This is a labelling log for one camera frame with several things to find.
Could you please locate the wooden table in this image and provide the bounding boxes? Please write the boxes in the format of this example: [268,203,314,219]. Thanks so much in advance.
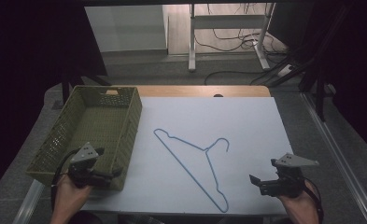
[106,85,272,98]

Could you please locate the person's right hand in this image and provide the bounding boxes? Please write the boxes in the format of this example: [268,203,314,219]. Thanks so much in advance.
[276,179,319,218]

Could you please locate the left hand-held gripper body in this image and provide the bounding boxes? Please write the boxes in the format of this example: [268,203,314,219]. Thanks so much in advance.
[67,142,115,189]

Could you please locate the white power strip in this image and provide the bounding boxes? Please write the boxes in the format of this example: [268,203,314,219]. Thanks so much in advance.
[276,63,295,78]

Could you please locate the white metal desk frame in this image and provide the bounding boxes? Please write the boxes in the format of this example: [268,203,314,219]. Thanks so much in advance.
[188,3,277,74]

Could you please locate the tangled black cables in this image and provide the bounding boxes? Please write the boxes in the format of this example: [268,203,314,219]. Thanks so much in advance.
[192,3,289,57]

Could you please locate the black floor cable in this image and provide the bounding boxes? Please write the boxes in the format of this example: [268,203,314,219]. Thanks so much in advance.
[204,70,268,86]

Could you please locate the person's left hand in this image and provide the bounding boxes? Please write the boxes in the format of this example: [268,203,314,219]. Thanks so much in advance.
[51,175,93,218]

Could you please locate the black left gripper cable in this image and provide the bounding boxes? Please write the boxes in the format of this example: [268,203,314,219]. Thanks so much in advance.
[49,148,80,213]

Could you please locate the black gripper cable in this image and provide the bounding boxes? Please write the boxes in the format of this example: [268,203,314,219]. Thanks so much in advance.
[302,176,325,224]
[49,148,80,213]

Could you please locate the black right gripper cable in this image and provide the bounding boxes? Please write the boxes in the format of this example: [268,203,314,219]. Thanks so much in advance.
[302,176,325,224]

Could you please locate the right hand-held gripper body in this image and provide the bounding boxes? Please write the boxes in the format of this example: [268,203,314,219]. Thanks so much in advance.
[259,152,320,199]

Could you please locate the white table mat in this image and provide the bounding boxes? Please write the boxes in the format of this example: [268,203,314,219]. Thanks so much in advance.
[80,96,294,217]

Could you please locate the metal floor rail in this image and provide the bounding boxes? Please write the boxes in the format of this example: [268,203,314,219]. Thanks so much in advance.
[300,91,367,224]
[10,178,46,224]

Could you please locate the blue wire clothes hanger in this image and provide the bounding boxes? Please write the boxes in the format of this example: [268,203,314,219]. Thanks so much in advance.
[153,128,231,214]

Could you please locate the green woven plastic basket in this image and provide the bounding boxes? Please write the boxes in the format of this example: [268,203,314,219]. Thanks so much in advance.
[25,85,143,191]

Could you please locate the white panel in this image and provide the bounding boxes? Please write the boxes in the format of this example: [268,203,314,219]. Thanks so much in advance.
[84,4,169,53]

